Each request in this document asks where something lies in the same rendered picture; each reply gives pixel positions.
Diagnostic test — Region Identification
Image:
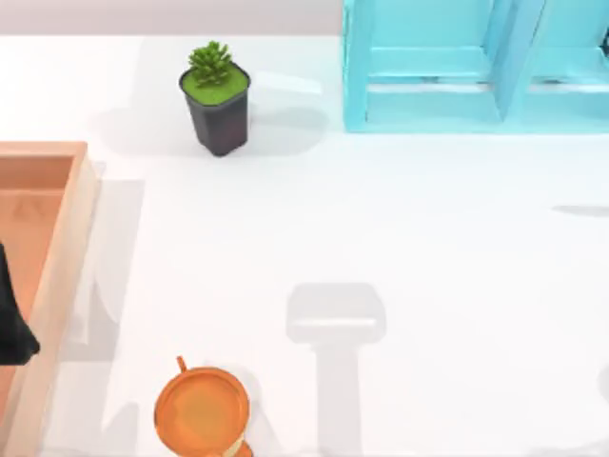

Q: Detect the green plant in black pot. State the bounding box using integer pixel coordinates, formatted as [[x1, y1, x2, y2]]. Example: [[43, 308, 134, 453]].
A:
[[178, 41, 252, 158]]

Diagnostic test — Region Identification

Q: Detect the light blue rack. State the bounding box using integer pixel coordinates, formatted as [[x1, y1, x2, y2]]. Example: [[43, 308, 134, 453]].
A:
[[341, 0, 609, 134]]

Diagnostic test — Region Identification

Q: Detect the orange cup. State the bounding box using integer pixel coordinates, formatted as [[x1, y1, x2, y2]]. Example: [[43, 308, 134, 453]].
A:
[[153, 355, 255, 457]]

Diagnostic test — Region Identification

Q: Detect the shallow salmon-coloured box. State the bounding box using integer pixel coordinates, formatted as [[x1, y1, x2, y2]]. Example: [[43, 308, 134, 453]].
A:
[[0, 141, 103, 457]]

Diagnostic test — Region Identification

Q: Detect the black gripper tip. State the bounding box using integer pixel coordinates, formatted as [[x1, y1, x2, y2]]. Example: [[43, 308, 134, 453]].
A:
[[0, 243, 41, 368]]

